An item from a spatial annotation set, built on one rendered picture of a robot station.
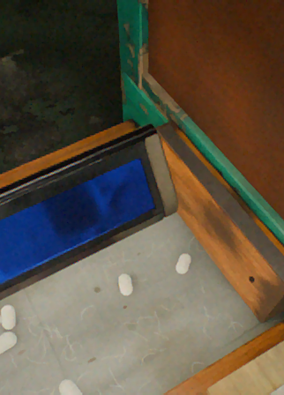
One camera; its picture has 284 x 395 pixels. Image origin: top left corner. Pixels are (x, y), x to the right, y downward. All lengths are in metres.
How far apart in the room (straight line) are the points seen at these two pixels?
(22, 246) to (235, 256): 0.34
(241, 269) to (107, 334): 0.20
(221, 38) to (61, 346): 0.43
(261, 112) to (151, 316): 0.31
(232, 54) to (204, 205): 0.20
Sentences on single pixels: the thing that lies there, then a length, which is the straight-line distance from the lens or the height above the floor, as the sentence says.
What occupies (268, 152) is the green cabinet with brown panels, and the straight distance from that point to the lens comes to 0.64.
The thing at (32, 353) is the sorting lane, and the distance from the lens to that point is 0.73.
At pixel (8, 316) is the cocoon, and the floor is 0.76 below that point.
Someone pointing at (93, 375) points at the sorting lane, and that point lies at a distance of 0.71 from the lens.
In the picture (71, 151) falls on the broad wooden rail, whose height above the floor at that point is 0.76.
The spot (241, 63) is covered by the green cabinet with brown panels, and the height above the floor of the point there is 1.03.
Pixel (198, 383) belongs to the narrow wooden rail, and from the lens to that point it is 0.68.
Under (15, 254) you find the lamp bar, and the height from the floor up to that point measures 1.07.
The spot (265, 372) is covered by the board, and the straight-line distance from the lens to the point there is 0.69.
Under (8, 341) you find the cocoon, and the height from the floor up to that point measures 0.76.
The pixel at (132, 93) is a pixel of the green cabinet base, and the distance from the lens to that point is 0.89.
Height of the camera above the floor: 1.41
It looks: 53 degrees down
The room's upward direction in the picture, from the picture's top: 1 degrees counter-clockwise
